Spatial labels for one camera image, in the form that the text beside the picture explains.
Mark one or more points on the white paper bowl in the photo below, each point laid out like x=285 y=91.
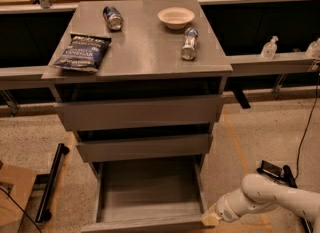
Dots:
x=176 y=18

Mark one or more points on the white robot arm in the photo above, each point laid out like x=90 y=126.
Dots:
x=258 y=194

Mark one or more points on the grey drawer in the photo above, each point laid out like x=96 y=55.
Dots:
x=144 y=148
x=158 y=195
x=136 y=113

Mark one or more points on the grey middle drawer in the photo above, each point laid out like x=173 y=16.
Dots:
x=144 y=148

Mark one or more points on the grey bottom drawer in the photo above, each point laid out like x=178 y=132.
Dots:
x=158 y=195

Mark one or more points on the cardboard box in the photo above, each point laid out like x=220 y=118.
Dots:
x=16 y=184

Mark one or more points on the black bar floor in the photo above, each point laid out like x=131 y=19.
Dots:
x=291 y=182
x=44 y=214

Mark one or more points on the grey top drawer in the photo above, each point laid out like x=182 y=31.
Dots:
x=136 y=113

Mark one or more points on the foam-wrapped gripper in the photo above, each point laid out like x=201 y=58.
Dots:
x=224 y=208

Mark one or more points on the black device on floor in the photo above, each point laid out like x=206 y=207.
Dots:
x=269 y=169

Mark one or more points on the black bar right floor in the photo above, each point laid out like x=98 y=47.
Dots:
x=291 y=182

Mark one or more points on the clear plastic water bottle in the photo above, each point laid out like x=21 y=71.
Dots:
x=188 y=51

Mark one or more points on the blue chip bag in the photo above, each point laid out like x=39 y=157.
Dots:
x=84 y=53

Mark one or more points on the grey drawer cabinet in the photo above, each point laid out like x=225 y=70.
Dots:
x=144 y=61

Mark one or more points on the blue soda can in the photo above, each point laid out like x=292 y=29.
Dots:
x=113 y=18

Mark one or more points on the black bar left floor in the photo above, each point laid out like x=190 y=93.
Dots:
x=44 y=214

